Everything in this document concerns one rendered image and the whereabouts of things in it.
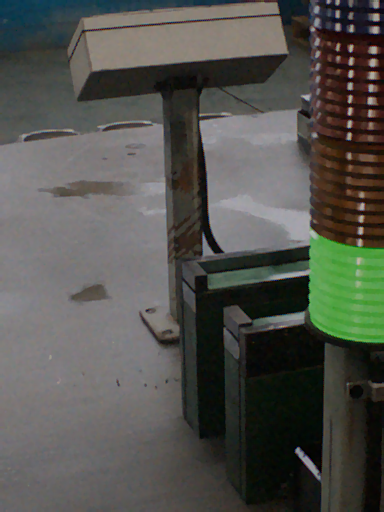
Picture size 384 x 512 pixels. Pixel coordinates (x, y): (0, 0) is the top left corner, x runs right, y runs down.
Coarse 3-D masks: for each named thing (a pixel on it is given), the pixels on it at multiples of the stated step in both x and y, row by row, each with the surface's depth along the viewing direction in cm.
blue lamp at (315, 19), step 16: (320, 0) 52; (336, 0) 52; (352, 0) 51; (368, 0) 51; (320, 16) 53; (336, 16) 52; (352, 16) 51; (368, 16) 51; (336, 32) 52; (352, 32) 52; (368, 32) 51
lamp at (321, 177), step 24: (312, 144) 55; (336, 144) 54; (360, 144) 53; (312, 168) 56; (336, 168) 54; (360, 168) 53; (312, 192) 56; (336, 192) 54; (360, 192) 54; (312, 216) 56; (336, 216) 55; (360, 216) 54; (336, 240) 55; (360, 240) 55
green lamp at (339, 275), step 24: (312, 240) 57; (312, 264) 57; (336, 264) 56; (360, 264) 55; (312, 288) 58; (336, 288) 56; (360, 288) 55; (312, 312) 58; (336, 312) 56; (360, 312) 56; (360, 336) 56
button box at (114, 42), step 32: (96, 32) 104; (128, 32) 105; (160, 32) 106; (192, 32) 106; (224, 32) 107; (256, 32) 108; (96, 64) 104; (128, 64) 104; (160, 64) 105; (192, 64) 106; (224, 64) 107; (256, 64) 109; (96, 96) 109
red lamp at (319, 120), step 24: (312, 48) 54; (336, 48) 52; (360, 48) 52; (312, 72) 55; (336, 72) 53; (360, 72) 52; (312, 96) 55; (336, 96) 53; (360, 96) 52; (312, 120) 55; (336, 120) 53; (360, 120) 53
